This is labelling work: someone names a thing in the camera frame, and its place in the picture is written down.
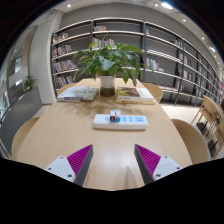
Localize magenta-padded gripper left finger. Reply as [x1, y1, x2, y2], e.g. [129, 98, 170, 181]
[44, 144, 94, 187]

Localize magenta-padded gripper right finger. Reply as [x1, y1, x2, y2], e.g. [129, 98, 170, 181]
[134, 144, 183, 185]

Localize round-backed wooden chair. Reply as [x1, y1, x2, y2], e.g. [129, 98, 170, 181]
[54, 82, 78, 96]
[11, 116, 41, 159]
[170, 118, 210, 165]
[142, 82, 164, 104]

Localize white magazine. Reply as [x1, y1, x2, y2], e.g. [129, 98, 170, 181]
[56, 86, 100, 102]

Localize book with photo cover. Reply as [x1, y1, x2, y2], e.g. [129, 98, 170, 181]
[115, 86, 155, 102]

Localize small potted floor plant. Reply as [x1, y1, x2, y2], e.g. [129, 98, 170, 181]
[22, 75, 38, 92]

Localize green plant in white pot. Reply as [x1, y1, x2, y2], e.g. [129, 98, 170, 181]
[72, 33, 146, 98]

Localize grey shelf unit with books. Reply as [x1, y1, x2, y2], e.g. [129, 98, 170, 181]
[50, 17, 224, 108]

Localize ceiling lights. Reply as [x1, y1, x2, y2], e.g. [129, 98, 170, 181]
[64, 1, 218, 53]

